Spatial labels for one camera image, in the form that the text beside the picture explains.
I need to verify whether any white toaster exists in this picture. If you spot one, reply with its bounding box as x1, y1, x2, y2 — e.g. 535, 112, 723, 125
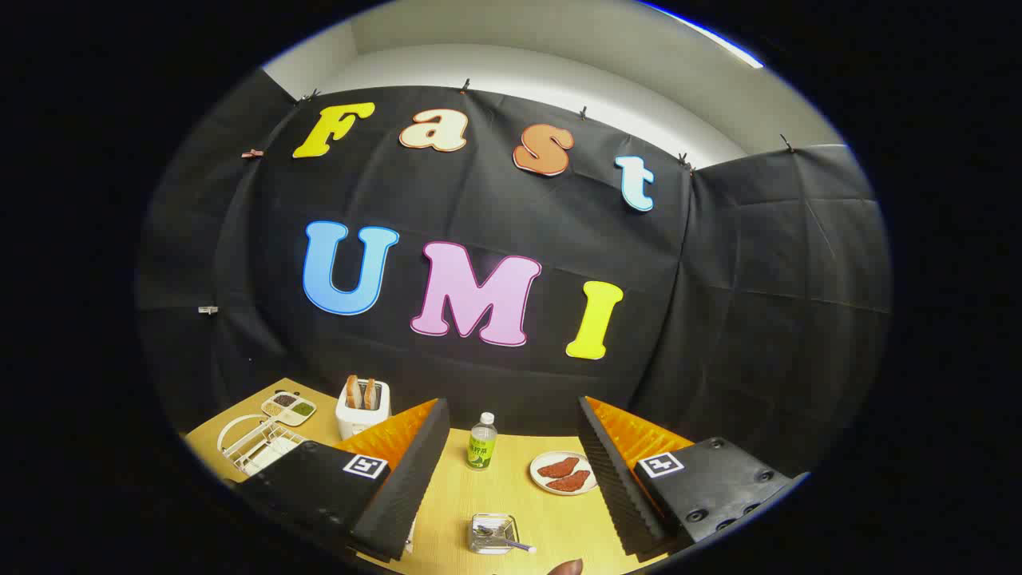
335, 375, 392, 441

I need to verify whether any white wire dish rack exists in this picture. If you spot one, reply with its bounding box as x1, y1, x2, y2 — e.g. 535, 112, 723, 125
217, 414, 308, 478

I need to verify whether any white oval plate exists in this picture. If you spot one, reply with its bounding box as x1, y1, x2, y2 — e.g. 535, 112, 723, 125
529, 451, 599, 497

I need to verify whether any divided snack dish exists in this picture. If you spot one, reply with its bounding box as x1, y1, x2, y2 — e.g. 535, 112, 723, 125
261, 390, 318, 427

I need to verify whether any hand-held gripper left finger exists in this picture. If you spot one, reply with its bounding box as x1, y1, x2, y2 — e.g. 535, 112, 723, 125
240, 398, 451, 563

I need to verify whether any silver metal wire basket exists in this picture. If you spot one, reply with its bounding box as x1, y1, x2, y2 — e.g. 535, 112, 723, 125
469, 514, 520, 555

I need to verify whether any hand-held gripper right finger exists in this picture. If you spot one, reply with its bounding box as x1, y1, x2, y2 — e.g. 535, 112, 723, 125
576, 395, 807, 560

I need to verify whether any spoon with blue checkered handle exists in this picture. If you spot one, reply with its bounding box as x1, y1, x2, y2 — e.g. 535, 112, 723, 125
476, 525, 537, 553

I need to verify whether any green label drink bottle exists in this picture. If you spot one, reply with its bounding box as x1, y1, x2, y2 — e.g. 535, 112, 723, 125
466, 412, 498, 471

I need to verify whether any black backdrop cloth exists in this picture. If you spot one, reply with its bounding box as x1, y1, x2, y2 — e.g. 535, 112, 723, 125
136, 68, 893, 480

